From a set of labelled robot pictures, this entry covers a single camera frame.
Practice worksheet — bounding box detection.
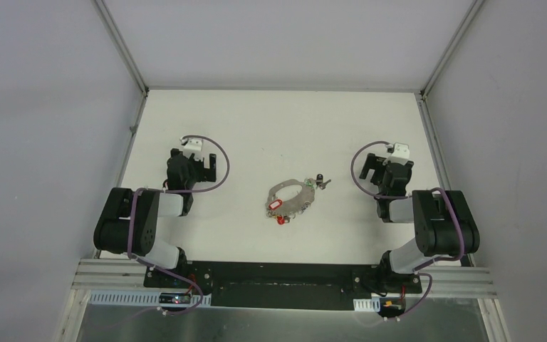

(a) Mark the red tag key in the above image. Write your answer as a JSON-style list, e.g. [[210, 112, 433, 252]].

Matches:
[[268, 199, 283, 212]]

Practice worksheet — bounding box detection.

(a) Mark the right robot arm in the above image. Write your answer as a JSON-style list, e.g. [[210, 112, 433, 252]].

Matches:
[[359, 153, 480, 295]]

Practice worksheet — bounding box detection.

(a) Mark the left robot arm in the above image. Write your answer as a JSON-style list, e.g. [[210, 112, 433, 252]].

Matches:
[[93, 148, 217, 288]]

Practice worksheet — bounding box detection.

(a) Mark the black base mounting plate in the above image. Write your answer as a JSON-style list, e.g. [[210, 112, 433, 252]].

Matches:
[[143, 260, 424, 311]]

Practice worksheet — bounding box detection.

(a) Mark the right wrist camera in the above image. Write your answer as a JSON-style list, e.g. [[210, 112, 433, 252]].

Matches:
[[383, 142, 410, 165]]

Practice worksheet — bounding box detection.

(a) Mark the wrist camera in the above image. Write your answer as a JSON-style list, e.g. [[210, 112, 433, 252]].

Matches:
[[383, 142, 410, 165], [180, 137, 204, 161]]

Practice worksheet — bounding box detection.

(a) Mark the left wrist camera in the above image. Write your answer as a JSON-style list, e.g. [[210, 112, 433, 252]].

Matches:
[[180, 137, 204, 161]]

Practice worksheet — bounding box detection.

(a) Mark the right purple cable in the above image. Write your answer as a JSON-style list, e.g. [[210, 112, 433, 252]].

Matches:
[[350, 140, 467, 322]]

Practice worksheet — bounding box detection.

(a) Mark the purple cable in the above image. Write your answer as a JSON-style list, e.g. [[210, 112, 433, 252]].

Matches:
[[127, 135, 231, 316], [350, 140, 467, 322]]

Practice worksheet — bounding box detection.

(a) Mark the aluminium front rail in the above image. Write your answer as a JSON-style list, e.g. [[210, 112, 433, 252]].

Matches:
[[72, 259, 497, 299]]

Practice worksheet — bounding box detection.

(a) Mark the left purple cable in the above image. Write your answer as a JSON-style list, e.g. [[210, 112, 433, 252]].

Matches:
[[127, 135, 231, 316]]

